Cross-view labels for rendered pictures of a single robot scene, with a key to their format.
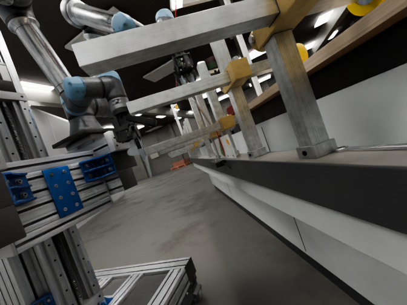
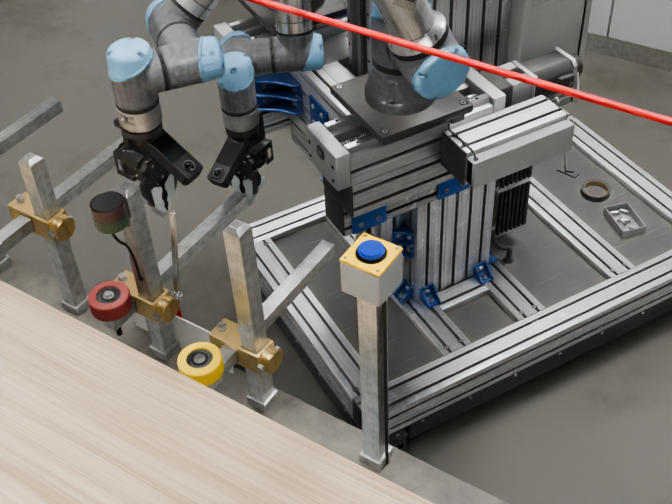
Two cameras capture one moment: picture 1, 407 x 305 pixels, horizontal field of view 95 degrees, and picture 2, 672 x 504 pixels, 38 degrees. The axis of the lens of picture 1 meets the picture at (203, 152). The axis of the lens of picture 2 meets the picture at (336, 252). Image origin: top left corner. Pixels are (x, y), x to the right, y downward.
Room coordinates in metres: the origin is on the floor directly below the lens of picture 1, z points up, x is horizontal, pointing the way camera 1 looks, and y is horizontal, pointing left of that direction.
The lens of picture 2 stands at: (2.02, -0.85, 2.21)
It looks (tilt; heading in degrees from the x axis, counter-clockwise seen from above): 43 degrees down; 133
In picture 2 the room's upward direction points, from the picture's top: 3 degrees counter-clockwise
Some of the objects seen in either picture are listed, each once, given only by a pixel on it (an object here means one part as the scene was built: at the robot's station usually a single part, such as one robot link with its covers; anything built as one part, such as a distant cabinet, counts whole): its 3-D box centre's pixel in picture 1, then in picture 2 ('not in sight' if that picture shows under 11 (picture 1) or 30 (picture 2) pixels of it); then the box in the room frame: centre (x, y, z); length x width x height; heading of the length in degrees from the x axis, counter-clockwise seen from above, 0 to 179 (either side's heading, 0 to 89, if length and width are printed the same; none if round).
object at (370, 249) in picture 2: not in sight; (371, 251); (1.33, -0.05, 1.22); 0.04 x 0.04 x 0.02
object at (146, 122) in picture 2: not in sight; (138, 113); (0.81, -0.05, 1.24); 0.08 x 0.08 x 0.05
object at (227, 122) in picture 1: (224, 124); (144, 298); (0.81, -0.13, 0.84); 0.14 x 0.06 x 0.05; 8
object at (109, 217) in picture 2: (211, 62); (108, 207); (0.84, -0.17, 1.13); 0.06 x 0.06 x 0.02
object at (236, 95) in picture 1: (239, 104); (59, 249); (0.58, -0.16, 0.87); 0.04 x 0.04 x 0.48; 8
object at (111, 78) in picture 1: (112, 87); (236, 82); (0.73, 0.25, 1.12); 0.09 x 0.08 x 0.11; 135
